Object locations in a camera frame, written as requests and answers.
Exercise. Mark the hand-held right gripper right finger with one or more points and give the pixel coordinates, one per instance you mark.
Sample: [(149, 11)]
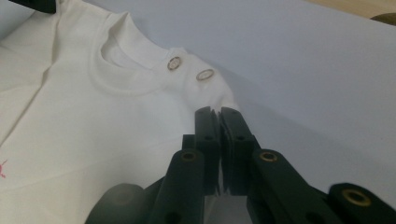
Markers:
[(238, 146)]

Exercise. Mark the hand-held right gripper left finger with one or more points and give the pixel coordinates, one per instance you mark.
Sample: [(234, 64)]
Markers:
[(210, 140)]

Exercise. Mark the white baby shirt chick print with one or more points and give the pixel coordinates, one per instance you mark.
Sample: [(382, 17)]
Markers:
[(93, 124)]

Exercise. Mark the wooden table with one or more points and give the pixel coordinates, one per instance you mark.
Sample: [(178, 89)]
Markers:
[(351, 6)]

